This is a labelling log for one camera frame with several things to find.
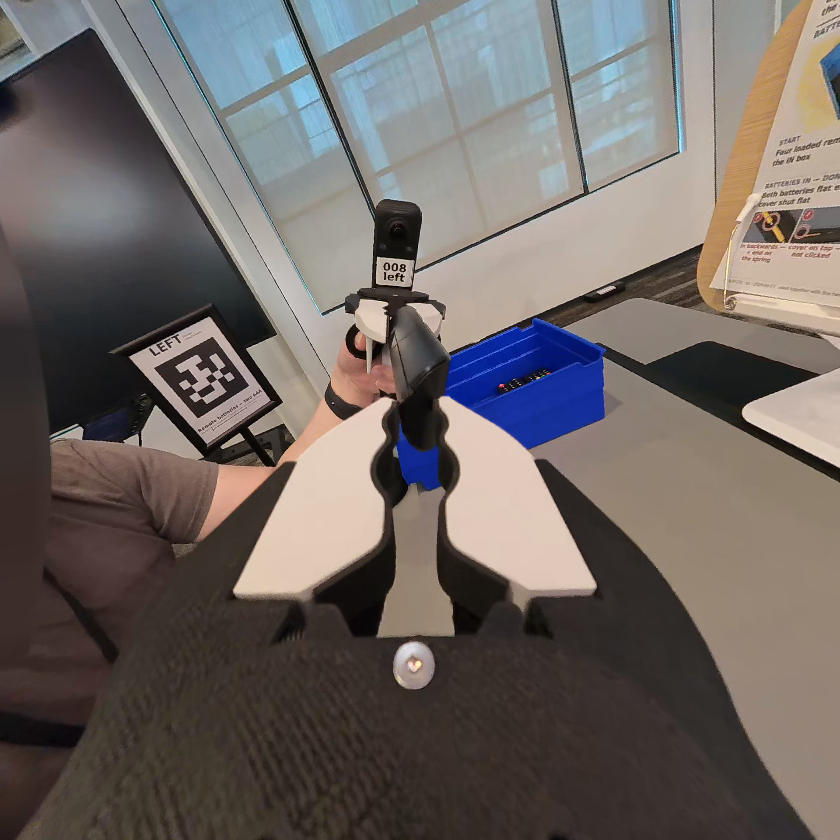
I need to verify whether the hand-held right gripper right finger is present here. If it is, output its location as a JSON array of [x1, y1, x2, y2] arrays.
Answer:
[[437, 394, 599, 601]]

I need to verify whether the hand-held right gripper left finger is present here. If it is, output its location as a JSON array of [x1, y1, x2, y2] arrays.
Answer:
[[231, 396, 399, 602]]

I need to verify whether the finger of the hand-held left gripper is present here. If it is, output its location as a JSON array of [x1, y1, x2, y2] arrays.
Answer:
[[366, 312, 395, 378]]

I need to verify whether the black remote control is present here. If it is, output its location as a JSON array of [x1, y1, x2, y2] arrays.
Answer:
[[387, 305, 452, 454], [497, 369, 553, 395]]

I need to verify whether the blue plastic bin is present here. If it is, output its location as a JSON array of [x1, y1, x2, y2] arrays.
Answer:
[[395, 318, 606, 490]]

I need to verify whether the person's left forearm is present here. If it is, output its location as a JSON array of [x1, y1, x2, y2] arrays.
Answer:
[[196, 407, 345, 544]]

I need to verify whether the person's left hand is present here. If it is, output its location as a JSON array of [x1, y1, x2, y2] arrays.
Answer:
[[330, 341, 399, 413]]

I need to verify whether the black wristwatch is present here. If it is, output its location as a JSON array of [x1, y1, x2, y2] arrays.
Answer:
[[324, 382, 370, 421]]

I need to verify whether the black easel stand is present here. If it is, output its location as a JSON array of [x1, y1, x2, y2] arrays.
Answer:
[[217, 420, 278, 468]]

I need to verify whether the large glass window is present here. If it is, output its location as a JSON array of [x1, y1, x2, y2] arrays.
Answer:
[[154, 0, 683, 316]]

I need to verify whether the black framed tag sign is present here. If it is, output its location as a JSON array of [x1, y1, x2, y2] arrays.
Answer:
[[112, 304, 283, 454]]

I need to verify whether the small dark tablet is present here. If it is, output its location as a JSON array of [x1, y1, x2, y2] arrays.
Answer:
[[82, 394, 156, 444]]

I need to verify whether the black desk mat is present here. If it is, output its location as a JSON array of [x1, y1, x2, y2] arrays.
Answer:
[[646, 340, 840, 483]]

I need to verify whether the large black display screen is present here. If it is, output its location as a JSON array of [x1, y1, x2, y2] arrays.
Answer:
[[0, 28, 277, 434]]

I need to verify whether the white stand base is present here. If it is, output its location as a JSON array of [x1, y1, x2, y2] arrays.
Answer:
[[743, 367, 840, 470]]

